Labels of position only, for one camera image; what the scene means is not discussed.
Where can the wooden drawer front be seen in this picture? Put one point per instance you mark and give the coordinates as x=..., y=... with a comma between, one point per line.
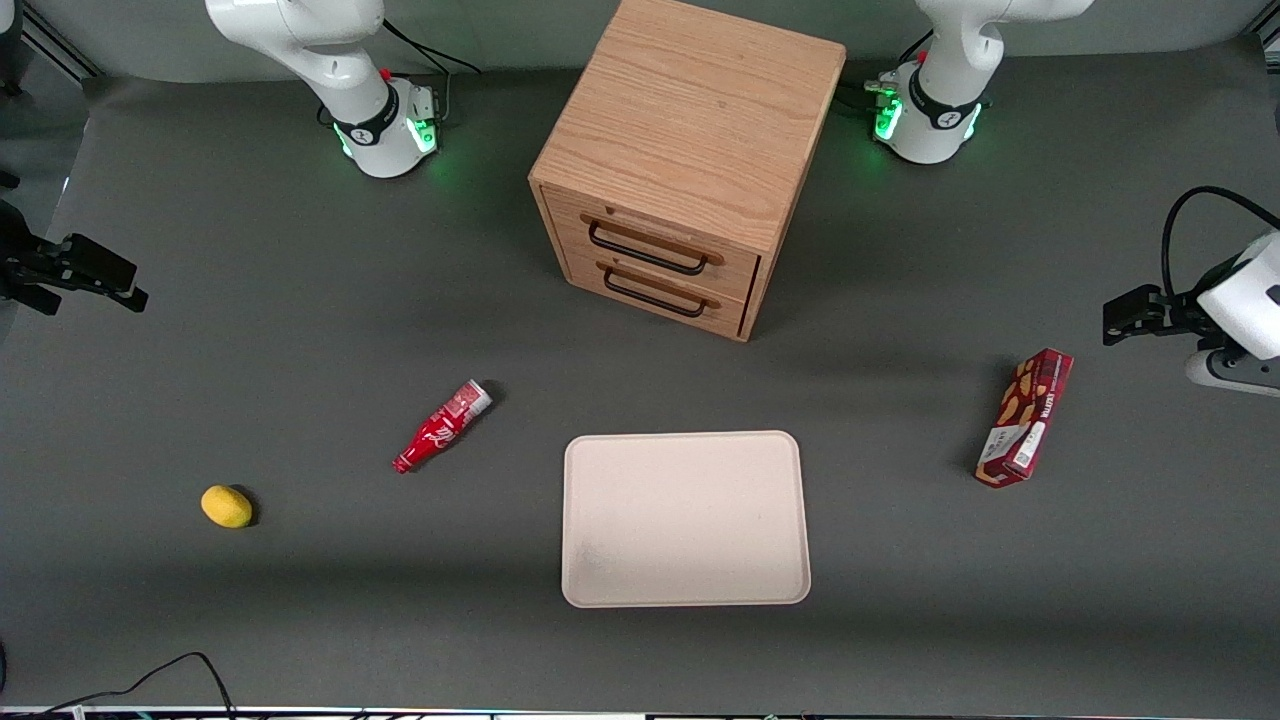
x=580, y=270
x=560, y=215

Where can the wooden drawer cabinet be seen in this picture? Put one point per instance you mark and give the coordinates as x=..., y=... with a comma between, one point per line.
x=690, y=110

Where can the red cola bottle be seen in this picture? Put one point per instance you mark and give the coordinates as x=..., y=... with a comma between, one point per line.
x=440, y=428

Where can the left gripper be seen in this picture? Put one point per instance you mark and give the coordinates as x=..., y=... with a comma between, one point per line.
x=1178, y=312

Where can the red cookie box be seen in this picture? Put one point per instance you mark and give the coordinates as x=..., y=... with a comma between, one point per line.
x=1025, y=420

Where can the beige plastic tray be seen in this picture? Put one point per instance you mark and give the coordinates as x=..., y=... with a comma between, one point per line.
x=685, y=520

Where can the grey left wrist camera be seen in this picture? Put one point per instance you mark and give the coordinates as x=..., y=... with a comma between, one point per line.
x=1230, y=372

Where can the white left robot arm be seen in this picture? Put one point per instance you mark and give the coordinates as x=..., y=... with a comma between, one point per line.
x=940, y=120

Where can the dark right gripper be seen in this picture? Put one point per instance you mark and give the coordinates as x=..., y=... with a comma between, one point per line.
x=22, y=264

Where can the yellow lemon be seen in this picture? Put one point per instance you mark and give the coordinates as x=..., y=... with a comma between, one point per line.
x=226, y=506

